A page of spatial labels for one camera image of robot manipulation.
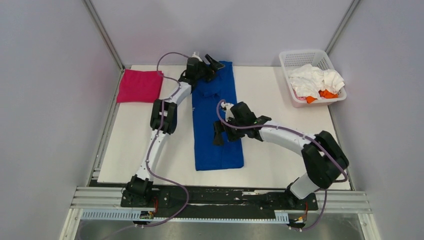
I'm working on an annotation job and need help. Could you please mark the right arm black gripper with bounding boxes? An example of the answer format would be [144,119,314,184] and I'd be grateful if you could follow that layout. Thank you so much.
[213,116,246,146]

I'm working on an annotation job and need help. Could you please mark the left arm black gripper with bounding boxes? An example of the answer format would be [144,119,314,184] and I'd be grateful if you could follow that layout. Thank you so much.
[195,54,225,83]

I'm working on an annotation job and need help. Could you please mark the blue t shirt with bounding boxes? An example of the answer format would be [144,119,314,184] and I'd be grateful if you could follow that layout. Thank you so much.
[191,61,244,171]

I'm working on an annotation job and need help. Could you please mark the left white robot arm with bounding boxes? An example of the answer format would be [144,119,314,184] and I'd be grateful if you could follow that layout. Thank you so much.
[120,53,225,208]

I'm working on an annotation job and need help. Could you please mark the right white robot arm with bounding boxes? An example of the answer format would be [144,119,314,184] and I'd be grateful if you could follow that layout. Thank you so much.
[213,99,349,209]

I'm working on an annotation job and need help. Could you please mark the folded pink t shirt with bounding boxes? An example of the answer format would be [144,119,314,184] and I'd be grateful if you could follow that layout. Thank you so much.
[116,69,164,103]

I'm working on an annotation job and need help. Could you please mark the white crumpled t shirt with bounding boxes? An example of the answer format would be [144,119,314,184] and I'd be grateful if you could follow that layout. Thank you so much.
[287,64,345,100]

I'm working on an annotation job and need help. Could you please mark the orange garment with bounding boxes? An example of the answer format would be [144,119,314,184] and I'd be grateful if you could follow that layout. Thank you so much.
[305,90,339,104]

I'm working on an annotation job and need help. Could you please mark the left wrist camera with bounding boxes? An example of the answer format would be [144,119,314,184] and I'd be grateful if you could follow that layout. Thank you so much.
[191,51,203,62]

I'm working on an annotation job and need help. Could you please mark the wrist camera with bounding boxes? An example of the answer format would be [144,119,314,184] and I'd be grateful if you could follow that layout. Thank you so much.
[191,51,203,62]
[220,102,234,122]

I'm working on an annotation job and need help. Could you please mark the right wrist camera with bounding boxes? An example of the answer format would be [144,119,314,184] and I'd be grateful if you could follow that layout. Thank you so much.
[220,102,234,122]

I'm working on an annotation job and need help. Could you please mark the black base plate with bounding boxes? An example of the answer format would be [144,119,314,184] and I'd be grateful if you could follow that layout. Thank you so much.
[131,185,319,217]

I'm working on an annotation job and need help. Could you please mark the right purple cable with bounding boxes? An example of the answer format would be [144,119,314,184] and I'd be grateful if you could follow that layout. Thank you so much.
[216,99,349,232]

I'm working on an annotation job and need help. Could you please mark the white slotted cable duct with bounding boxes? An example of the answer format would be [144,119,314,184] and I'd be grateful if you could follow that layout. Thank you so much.
[80,209,290,224]

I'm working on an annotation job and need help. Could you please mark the left aluminium frame post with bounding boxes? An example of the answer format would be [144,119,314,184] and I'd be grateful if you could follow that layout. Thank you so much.
[82,0,125,72]

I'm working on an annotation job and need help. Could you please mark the aluminium frame post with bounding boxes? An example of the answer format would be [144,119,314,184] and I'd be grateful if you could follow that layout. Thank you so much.
[82,0,125,72]
[325,0,362,55]

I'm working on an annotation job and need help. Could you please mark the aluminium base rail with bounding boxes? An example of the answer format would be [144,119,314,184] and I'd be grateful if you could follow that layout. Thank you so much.
[70,187,372,214]

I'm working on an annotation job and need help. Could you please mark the right aluminium frame post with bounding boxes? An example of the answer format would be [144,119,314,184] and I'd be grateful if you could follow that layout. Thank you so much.
[325,0,362,55]

